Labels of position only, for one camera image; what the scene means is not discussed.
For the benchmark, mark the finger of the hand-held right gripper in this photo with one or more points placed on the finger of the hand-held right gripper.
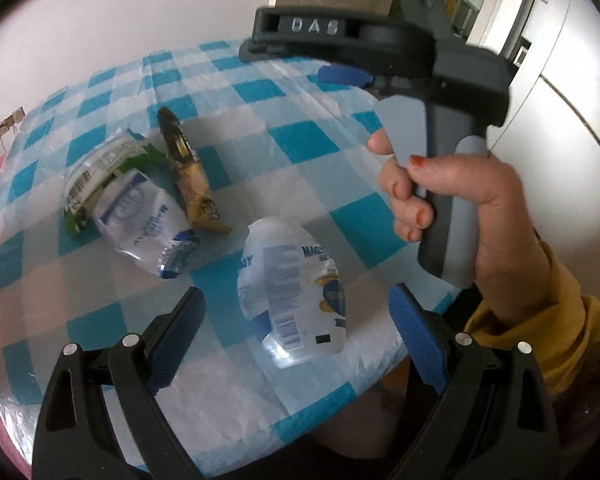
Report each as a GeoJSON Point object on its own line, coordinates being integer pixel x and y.
{"type": "Point", "coordinates": [345, 75]}

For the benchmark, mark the person's right hand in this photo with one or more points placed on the person's right hand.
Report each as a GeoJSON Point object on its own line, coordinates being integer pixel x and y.
{"type": "Point", "coordinates": [500, 220]}

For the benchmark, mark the foil snack wrapper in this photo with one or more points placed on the foil snack wrapper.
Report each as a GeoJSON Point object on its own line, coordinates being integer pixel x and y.
{"type": "Point", "coordinates": [100, 170]}

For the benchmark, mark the yellow brown snack wrapper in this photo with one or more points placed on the yellow brown snack wrapper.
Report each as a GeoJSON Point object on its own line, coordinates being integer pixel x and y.
{"type": "Point", "coordinates": [190, 175]}

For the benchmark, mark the white blue plastic packet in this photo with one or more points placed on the white blue plastic packet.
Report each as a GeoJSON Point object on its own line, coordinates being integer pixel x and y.
{"type": "Point", "coordinates": [290, 290]}

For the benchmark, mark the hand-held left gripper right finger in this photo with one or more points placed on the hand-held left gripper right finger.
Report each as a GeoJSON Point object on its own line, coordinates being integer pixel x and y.
{"type": "Point", "coordinates": [420, 335]}

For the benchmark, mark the white appliance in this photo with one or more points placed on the white appliance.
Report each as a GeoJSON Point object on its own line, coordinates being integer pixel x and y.
{"type": "Point", "coordinates": [570, 60]}

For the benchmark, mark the wall socket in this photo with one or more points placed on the wall socket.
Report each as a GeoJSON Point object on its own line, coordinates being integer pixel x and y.
{"type": "Point", "coordinates": [7, 122]}

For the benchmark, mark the person's right forearm yellow sleeve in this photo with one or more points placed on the person's right forearm yellow sleeve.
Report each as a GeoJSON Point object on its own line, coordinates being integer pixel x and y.
{"type": "Point", "coordinates": [555, 320]}

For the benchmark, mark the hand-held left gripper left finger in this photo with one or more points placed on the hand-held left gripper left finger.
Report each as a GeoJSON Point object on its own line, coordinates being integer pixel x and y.
{"type": "Point", "coordinates": [172, 345]}

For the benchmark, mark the blue white checkered tablecloth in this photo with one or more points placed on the blue white checkered tablecloth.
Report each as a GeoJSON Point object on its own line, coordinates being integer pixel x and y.
{"type": "Point", "coordinates": [305, 160]}

